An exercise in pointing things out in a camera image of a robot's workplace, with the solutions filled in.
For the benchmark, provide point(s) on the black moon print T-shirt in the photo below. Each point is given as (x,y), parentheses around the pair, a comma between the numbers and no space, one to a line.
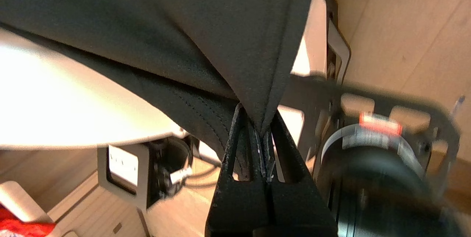
(165,27)

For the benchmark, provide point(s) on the white and black robot chassis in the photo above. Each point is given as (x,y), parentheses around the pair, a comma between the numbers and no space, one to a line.
(55,101)

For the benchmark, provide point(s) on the red crumpled item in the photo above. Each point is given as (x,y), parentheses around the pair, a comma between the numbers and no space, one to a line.
(22,226)

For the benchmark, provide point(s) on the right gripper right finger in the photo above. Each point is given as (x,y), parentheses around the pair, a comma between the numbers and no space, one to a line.
(298,204)

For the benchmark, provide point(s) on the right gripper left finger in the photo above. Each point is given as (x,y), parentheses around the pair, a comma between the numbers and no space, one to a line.
(239,204)

